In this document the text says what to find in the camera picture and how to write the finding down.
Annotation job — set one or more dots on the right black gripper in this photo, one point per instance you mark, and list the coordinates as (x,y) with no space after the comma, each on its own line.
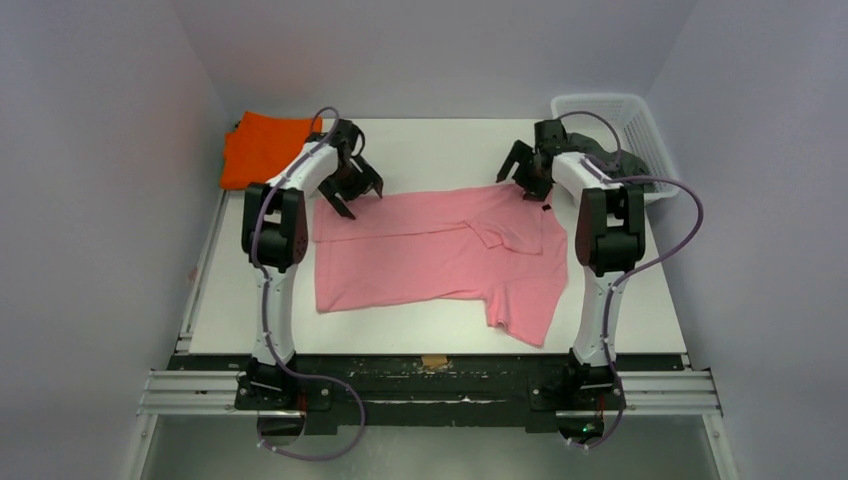
(526,169)

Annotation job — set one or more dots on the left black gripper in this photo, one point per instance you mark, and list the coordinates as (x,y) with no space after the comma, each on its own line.
(365,181)

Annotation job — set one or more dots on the pink t shirt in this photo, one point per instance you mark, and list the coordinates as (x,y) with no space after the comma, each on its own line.
(480,243)

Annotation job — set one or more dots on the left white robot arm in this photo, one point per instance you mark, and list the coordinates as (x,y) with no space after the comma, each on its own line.
(275,238)

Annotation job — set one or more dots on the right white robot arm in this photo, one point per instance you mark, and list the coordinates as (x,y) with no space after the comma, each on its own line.
(610,240)

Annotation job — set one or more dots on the orange folded t shirt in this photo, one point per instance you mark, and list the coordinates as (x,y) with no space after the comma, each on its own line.
(260,147)

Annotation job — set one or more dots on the grey crumpled t shirt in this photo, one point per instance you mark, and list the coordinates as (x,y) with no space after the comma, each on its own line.
(632,166)

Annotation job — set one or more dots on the white plastic laundry basket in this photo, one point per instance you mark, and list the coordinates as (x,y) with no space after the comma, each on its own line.
(617,121)

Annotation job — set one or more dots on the brown tape piece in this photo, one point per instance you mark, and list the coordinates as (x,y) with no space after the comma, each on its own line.
(434,362)

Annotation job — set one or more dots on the black mounting base rail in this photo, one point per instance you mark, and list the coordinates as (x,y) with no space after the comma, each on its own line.
(477,391)

